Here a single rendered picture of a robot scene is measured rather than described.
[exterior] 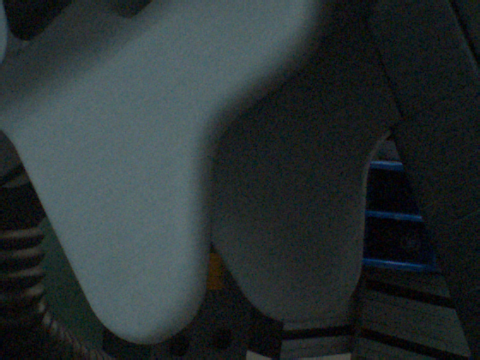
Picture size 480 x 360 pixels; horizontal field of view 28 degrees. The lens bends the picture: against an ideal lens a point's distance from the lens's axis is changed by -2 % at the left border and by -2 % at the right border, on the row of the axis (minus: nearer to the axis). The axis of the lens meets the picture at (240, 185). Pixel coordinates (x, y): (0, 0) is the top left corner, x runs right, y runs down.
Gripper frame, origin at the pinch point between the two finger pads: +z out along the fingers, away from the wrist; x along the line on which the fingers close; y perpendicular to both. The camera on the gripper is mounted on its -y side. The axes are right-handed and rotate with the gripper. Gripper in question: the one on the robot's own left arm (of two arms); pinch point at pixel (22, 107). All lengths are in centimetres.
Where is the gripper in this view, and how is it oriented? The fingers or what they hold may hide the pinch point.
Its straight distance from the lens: 18.5
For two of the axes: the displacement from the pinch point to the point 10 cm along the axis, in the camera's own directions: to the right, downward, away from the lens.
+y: 3.0, 9.1, -2.7
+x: 6.4, 0.2, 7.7
